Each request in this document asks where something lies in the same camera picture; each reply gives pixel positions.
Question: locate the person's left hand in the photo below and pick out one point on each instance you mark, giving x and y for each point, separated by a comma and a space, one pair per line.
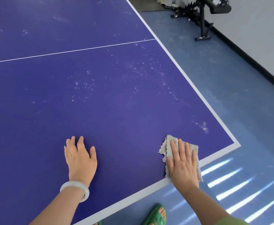
80, 164

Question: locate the person's right hand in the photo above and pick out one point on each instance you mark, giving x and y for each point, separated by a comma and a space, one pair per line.
183, 171

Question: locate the grey cleaning cloth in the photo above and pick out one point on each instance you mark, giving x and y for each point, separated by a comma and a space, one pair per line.
166, 147

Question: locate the person's right forearm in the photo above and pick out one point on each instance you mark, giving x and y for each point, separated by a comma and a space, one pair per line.
204, 206

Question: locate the person's left forearm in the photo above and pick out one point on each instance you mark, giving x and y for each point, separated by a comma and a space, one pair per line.
57, 208

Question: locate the person's right foot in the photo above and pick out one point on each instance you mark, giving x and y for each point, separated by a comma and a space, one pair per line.
162, 214

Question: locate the blue table tennis table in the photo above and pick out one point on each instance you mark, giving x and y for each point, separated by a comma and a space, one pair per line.
80, 91

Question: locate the green right slipper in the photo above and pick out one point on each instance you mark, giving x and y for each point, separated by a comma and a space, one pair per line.
154, 217

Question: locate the green slipper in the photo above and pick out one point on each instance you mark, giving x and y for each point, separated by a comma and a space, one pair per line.
99, 223
154, 217

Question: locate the green left slipper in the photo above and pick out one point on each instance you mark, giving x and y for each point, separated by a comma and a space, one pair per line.
99, 223

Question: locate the green right sleeve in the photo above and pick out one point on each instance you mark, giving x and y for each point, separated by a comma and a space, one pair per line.
230, 221

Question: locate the black sit-up bench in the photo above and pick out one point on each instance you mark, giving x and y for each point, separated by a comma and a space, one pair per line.
202, 11

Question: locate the crumpled beige paper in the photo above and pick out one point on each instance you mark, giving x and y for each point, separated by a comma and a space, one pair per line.
174, 1

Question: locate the dark floor mat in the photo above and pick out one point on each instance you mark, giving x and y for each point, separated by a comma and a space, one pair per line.
146, 4

